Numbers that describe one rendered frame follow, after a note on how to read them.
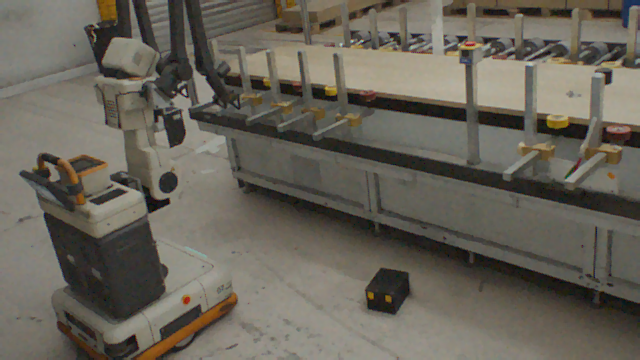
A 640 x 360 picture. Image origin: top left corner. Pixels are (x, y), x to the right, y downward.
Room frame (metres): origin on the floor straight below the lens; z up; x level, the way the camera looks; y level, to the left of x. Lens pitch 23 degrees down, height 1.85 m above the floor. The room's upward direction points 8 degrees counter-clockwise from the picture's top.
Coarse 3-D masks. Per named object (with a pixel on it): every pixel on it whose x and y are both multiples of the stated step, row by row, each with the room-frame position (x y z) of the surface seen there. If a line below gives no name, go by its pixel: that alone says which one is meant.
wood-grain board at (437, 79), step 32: (256, 64) 4.15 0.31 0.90; (288, 64) 4.03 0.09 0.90; (320, 64) 3.91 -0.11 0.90; (352, 64) 3.80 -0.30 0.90; (384, 64) 3.69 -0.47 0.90; (416, 64) 3.59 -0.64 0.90; (448, 64) 3.49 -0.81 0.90; (480, 64) 3.39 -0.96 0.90; (512, 64) 3.31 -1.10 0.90; (544, 64) 3.22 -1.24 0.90; (384, 96) 3.13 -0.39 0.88; (416, 96) 2.99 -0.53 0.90; (448, 96) 2.92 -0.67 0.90; (480, 96) 2.85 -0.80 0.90; (512, 96) 2.78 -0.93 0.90; (544, 96) 2.72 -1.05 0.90; (608, 96) 2.60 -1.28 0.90
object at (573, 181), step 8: (608, 144) 2.20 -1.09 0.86; (616, 144) 2.19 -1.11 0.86; (600, 152) 2.13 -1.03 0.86; (592, 160) 2.08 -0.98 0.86; (600, 160) 2.08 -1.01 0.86; (584, 168) 2.02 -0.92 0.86; (592, 168) 2.03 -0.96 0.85; (576, 176) 1.97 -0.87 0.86; (584, 176) 1.99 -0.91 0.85; (568, 184) 1.94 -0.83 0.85; (576, 184) 1.94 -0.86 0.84
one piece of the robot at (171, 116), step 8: (160, 112) 2.82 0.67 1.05; (168, 112) 2.82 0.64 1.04; (176, 112) 2.82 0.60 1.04; (168, 120) 2.78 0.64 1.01; (176, 120) 2.81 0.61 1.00; (160, 128) 2.76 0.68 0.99; (168, 128) 2.78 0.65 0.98; (176, 128) 2.81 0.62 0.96; (184, 128) 2.83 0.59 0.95; (168, 136) 2.77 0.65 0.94; (176, 136) 2.80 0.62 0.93; (184, 136) 2.83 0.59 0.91; (176, 144) 2.79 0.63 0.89
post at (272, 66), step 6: (270, 54) 3.43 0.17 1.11; (270, 60) 3.43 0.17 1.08; (270, 66) 3.43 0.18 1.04; (276, 66) 3.45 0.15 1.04; (270, 72) 3.44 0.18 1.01; (276, 72) 3.44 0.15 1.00; (270, 78) 3.44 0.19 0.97; (276, 78) 3.44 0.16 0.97; (270, 84) 3.45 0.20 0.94; (276, 84) 3.43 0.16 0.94; (276, 90) 3.43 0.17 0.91; (276, 96) 3.43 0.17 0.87; (276, 102) 3.43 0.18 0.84; (282, 114) 3.44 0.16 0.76; (282, 120) 3.44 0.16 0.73
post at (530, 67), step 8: (528, 64) 2.35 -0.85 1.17; (536, 64) 2.35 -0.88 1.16; (528, 72) 2.35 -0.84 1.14; (536, 72) 2.35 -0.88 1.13; (528, 80) 2.35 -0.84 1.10; (536, 80) 2.35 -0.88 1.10; (528, 88) 2.35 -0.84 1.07; (536, 88) 2.35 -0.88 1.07; (528, 96) 2.35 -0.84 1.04; (536, 96) 2.35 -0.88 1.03; (528, 104) 2.35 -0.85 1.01; (536, 104) 2.35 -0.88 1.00; (528, 112) 2.35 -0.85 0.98; (536, 112) 2.35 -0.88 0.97; (528, 120) 2.35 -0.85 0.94; (536, 120) 2.35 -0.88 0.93; (528, 128) 2.35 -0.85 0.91; (536, 128) 2.35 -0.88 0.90; (528, 136) 2.35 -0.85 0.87; (536, 136) 2.35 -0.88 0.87; (528, 144) 2.35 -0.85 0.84; (528, 168) 2.35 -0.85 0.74; (536, 168) 2.35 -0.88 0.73
